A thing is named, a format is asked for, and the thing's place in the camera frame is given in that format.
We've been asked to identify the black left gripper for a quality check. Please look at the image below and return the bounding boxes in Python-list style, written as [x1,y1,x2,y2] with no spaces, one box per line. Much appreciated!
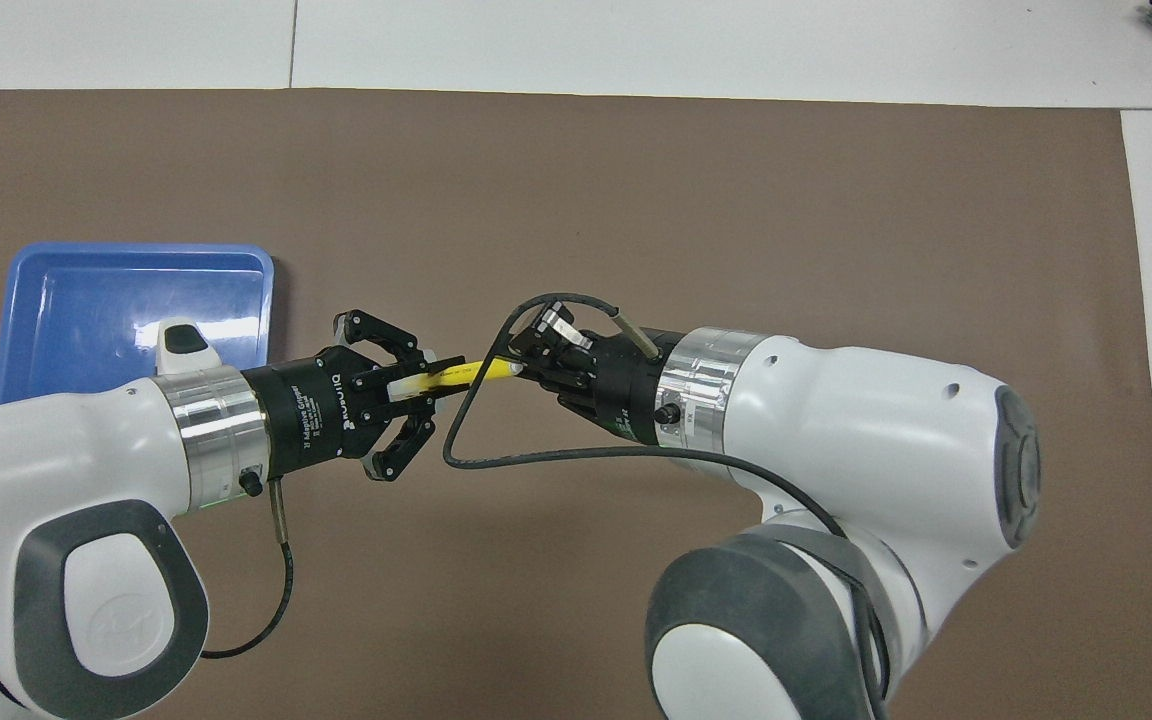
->
[241,308,467,483]

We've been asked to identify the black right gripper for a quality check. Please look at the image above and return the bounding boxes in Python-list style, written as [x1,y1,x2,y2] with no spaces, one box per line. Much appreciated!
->
[508,300,672,446]

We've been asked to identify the yellow marker pen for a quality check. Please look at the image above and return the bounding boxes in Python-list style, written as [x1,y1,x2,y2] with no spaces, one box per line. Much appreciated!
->
[388,358,522,401]

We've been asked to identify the blue plastic tray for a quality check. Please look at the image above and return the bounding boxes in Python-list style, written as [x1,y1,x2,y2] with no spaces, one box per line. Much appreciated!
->
[0,242,277,406]

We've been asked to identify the brown table mat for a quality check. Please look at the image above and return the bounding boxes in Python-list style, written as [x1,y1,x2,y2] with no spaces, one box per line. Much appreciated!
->
[0,88,1152,720]

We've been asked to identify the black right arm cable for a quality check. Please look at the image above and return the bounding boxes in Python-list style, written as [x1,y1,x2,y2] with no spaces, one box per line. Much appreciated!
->
[441,292,892,720]

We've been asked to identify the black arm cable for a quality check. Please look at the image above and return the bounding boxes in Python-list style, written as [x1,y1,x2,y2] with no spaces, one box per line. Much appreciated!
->
[441,292,892,720]
[198,478,297,661]

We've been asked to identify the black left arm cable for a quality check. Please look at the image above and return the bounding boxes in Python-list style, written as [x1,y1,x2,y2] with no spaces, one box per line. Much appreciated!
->
[198,478,297,661]

